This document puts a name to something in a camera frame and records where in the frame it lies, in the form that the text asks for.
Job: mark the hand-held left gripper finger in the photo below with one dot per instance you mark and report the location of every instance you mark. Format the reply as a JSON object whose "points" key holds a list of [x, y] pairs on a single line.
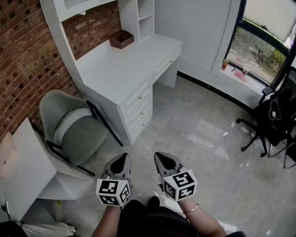
{"points": [[108, 167], [127, 165]]}

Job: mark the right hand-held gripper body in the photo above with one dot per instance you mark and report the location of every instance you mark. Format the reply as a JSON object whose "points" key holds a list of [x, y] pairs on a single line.
{"points": [[180, 184]]}

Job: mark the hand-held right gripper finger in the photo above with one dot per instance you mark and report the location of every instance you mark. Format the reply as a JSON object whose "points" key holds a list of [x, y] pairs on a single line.
{"points": [[159, 165], [173, 160]]}

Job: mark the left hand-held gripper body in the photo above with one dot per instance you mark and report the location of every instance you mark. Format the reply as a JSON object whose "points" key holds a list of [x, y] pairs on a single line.
{"points": [[113, 190]]}

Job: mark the small white desk drawer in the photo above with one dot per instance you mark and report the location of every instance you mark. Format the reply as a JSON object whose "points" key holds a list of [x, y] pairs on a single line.
{"points": [[135, 94], [138, 127], [136, 110]]}

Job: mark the wide white desk drawer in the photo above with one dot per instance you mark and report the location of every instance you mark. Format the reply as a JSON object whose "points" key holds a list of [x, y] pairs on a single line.
{"points": [[162, 67]]}

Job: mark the person's left forearm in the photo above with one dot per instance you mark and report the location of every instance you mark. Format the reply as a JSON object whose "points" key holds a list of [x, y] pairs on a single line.
{"points": [[108, 221]]}

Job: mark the person's right forearm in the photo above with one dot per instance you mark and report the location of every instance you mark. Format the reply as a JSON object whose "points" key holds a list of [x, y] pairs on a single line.
{"points": [[202, 222]]}

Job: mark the white desk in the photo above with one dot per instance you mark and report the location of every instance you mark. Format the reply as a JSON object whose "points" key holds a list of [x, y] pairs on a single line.
{"points": [[128, 63]]}

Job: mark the person's black shoe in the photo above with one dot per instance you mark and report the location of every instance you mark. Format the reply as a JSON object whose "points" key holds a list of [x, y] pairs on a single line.
{"points": [[154, 201]]}

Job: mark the green upholstered chair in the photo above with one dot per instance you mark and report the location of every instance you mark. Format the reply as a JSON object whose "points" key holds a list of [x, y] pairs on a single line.
{"points": [[86, 139]]}

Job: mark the person's black clothing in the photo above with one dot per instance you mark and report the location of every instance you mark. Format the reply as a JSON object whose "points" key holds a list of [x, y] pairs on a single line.
{"points": [[150, 223]]}

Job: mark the small yellow scrap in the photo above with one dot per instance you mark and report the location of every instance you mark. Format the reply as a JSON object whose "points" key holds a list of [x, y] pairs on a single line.
{"points": [[58, 202]]}

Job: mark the white paper scrap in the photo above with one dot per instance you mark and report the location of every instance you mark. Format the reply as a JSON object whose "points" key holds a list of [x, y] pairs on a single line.
{"points": [[225, 133]]}

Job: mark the white seat cushion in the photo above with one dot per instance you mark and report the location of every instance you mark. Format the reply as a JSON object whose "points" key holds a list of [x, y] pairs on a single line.
{"points": [[71, 118]]}

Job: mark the white plastic bag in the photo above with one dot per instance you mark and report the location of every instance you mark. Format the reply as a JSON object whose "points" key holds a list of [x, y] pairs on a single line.
{"points": [[49, 229]]}

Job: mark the white low table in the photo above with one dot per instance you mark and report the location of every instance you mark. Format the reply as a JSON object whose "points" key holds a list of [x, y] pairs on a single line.
{"points": [[32, 164]]}

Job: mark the pale cardboard box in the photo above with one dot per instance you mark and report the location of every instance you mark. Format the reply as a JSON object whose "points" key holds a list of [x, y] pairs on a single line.
{"points": [[5, 154]]}

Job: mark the pink cloth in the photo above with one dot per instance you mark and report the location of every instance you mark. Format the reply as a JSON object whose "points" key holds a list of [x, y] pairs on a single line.
{"points": [[240, 76]]}

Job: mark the black office chair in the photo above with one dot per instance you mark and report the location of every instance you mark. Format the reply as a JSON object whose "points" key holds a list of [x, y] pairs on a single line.
{"points": [[276, 125]]}

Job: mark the orange bottle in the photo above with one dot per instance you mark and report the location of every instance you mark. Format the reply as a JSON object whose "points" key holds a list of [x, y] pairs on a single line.
{"points": [[225, 64]]}

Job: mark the clear plastic bottle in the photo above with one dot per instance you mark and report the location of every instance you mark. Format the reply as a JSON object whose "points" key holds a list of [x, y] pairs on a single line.
{"points": [[245, 69]]}

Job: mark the black bag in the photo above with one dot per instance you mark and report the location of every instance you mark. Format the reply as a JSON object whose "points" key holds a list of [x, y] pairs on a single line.
{"points": [[3, 229]]}

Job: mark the brown wooden organizer box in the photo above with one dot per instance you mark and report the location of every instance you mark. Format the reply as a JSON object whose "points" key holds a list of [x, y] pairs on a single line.
{"points": [[121, 40]]}

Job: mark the black framed window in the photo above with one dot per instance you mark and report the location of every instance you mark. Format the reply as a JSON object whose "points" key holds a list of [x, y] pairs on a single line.
{"points": [[259, 51]]}

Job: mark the white shelf hutch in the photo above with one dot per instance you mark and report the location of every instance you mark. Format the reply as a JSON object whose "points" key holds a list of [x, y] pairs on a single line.
{"points": [[128, 11]]}

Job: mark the white roller blind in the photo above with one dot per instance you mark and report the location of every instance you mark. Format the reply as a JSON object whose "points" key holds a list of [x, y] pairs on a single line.
{"points": [[271, 11]]}

